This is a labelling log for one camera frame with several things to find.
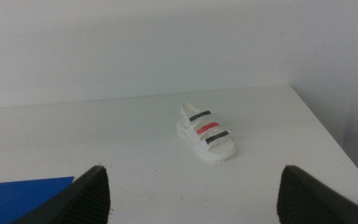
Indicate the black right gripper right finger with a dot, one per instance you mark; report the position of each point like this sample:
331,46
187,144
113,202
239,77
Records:
306,202

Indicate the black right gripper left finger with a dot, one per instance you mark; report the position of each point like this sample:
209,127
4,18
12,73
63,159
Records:
85,202

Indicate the blue mat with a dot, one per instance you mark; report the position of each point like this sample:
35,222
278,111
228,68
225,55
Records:
14,199

